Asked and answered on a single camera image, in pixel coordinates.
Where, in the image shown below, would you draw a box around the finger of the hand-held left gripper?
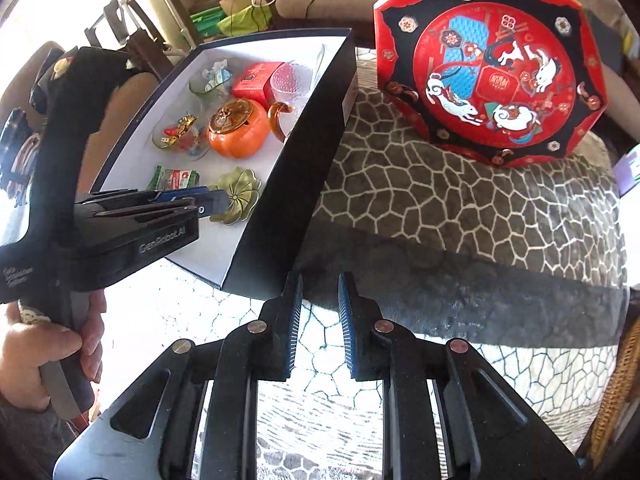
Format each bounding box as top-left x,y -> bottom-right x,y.
75,186 -> 212,207
95,194 -> 232,224

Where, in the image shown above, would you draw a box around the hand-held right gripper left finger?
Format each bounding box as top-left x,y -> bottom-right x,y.
52,272 -> 304,480

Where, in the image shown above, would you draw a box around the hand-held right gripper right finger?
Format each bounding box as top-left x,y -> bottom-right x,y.
337,272 -> 583,480

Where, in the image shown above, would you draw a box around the green snack packet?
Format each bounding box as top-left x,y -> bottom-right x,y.
150,165 -> 201,193

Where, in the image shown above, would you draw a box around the green flower-shaped dish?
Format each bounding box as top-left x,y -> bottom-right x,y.
210,167 -> 262,225

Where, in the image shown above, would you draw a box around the glass bowl with candies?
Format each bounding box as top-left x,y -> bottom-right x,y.
151,109 -> 211,162

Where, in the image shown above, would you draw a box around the colourful candies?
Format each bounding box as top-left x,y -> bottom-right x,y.
160,115 -> 199,154

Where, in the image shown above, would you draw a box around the orange ceramic pot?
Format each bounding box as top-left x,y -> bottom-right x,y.
207,99 -> 281,160

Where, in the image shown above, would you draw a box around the brown ceramic lid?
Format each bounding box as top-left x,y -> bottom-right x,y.
210,98 -> 254,134

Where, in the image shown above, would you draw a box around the black storage box white interior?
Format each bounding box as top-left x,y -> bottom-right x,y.
90,27 -> 357,297

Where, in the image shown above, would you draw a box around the clear glass bowl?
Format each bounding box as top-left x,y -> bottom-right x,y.
189,60 -> 234,96

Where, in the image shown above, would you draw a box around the blue white packet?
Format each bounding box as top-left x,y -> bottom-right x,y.
202,61 -> 231,91

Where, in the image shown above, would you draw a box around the red tea box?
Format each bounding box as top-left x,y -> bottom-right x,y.
231,61 -> 286,104

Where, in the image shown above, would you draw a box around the glass cup amber handle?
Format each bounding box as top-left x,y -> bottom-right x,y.
268,59 -> 314,139

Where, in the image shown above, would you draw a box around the person's left hand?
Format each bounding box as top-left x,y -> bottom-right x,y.
0,290 -> 107,411

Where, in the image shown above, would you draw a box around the wooden chair brown cushion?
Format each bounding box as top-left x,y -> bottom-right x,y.
97,71 -> 167,188

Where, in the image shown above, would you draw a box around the grey white patterned blanket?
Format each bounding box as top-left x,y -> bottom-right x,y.
100,45 -> 629,480

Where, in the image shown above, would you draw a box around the dark wooden chair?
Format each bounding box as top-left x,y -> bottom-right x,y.
82,0 -> 172,67

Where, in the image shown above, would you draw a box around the green box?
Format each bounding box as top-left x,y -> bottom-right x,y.
190,7 -> 226,44

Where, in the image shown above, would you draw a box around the bright green bag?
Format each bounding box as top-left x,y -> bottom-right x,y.
217,5 -> 274,39

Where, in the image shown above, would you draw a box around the wicker basket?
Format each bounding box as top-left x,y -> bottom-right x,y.
590,320 -> 640,469

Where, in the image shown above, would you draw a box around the red octagonal gift box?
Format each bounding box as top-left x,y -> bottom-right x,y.
372,0 -> 609,169

